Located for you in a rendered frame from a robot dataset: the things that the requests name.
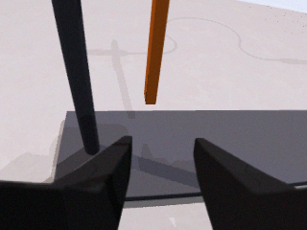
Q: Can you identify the grey flat plate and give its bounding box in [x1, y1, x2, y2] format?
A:
[51, 0, 307, 201]

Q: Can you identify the orange handle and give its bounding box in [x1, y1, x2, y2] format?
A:
[144, 0, 170, 104]

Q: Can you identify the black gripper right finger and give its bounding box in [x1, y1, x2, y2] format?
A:
[194, 138, 307, 230]

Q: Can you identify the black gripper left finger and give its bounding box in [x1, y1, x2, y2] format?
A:
[0, 136, 132, 230]

